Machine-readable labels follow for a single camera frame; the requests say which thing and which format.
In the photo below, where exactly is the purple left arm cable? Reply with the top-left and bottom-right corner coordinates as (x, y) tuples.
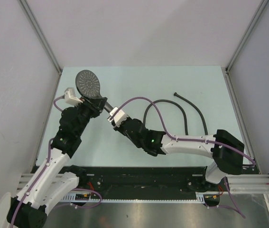
(12, 96), (66, 226)

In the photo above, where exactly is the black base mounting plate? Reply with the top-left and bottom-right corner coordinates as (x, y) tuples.
(31, 166), (231, 200)

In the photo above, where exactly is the grey shower head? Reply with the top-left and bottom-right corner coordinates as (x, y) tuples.
(75, 70), (113, 113)

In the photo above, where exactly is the dark grey flexible hose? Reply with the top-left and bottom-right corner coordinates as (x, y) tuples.
(143, 92), (208, 133)

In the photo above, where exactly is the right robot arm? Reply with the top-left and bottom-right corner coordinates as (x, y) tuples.
(108, 117), (244, 190)

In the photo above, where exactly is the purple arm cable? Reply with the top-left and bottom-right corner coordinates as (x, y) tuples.
(115, 96), (256, 219)
(12, 96), (66, 226)

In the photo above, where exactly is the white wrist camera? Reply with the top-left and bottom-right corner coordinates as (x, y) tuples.
(107, 107), (128, 127)
(64, 87), (83, 106)

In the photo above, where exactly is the right aluminium frame post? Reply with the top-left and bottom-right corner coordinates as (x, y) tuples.
(225, 0), (269, 73)

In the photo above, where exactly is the aluminium frame post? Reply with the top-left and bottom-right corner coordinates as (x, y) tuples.
(225, 0), (269, 73)
(18, 0), (62, 74)

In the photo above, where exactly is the left aluminium frame post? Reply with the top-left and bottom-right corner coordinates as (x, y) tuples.
(18, 0), (62, 74)

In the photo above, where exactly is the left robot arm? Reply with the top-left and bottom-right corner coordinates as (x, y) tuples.
(7, 97), (107, 228)

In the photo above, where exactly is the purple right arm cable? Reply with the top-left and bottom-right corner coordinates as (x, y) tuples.
(115, 96), (256, 219)

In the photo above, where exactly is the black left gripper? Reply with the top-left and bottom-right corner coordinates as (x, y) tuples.
(75, 95), (107, 137)

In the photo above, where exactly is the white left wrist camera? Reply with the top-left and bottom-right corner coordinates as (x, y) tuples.
(64, 87), (83, 106)

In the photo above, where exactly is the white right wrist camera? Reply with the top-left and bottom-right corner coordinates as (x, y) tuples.
(107, 107), (128, 127)

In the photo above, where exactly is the slotted cable duct rail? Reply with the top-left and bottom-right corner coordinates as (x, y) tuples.
(60, 193), (222, 204)

